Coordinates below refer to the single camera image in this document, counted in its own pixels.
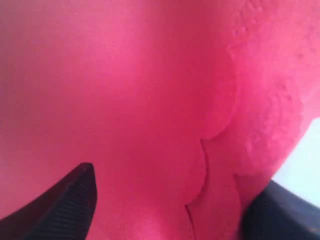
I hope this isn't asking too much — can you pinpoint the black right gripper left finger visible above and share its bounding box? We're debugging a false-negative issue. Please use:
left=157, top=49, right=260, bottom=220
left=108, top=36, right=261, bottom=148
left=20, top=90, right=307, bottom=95
left=0, top=162, right=97, bottom=240

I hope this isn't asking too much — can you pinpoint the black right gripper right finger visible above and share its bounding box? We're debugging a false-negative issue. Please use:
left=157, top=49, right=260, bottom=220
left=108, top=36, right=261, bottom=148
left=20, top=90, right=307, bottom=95
left=241, top=181, right=320, bottom=240

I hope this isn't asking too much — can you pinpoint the red scalloped table cloth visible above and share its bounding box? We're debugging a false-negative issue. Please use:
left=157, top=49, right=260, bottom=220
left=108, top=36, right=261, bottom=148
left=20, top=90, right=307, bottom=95
left=0, top=0, right=320, bottom=240

